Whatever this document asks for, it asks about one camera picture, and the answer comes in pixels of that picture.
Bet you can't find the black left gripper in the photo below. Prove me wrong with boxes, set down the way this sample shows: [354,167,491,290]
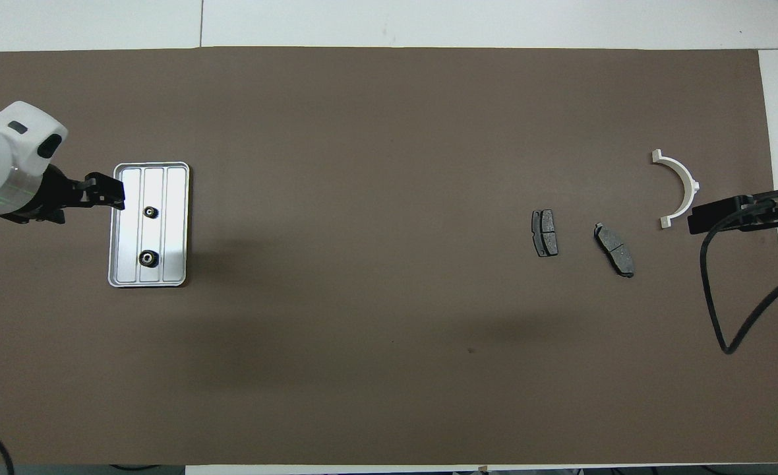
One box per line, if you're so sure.
[16,165,126,224]

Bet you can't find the silver metal tray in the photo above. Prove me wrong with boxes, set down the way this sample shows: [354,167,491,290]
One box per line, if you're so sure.
[107,162,191,288]

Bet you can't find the long curved grey brake pad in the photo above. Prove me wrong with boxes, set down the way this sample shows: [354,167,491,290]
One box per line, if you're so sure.
[593,222,635,278]

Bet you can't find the short rectangular grey brake pad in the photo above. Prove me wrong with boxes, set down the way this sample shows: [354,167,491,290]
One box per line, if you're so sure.
[531,209,559,258]

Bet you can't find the brown table mat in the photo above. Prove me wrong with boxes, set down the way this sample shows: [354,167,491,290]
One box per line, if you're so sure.
[0,46,778,466]

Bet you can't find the white semicircular plastic bracket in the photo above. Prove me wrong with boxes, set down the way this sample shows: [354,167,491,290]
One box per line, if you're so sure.
[651,150,701,229]

